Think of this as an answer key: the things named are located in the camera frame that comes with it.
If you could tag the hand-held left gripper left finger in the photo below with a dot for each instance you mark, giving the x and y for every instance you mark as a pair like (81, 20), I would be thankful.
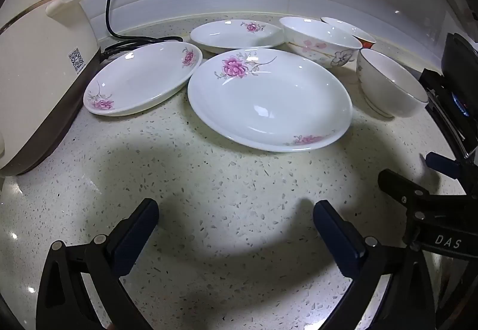
(136, 233)

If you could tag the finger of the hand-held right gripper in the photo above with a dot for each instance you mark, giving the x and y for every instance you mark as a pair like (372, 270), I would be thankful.
(442, 162)
(403, 188)

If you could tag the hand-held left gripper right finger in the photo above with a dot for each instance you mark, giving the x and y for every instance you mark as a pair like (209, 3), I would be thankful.
(338, 240)

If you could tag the large white floral plate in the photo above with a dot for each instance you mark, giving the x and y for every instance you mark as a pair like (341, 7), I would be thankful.
(269, 102)

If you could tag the red and white bowl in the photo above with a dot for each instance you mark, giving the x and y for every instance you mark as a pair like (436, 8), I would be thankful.
(354, 31)

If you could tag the white bowl with grey flower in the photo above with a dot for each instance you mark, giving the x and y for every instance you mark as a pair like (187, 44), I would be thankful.
(317, 50)

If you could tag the black gas stove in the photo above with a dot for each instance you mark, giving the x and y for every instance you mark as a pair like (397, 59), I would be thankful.
(459, 57)

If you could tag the cream rice cooker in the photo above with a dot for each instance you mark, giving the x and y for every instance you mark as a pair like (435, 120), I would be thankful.
(37, 72)

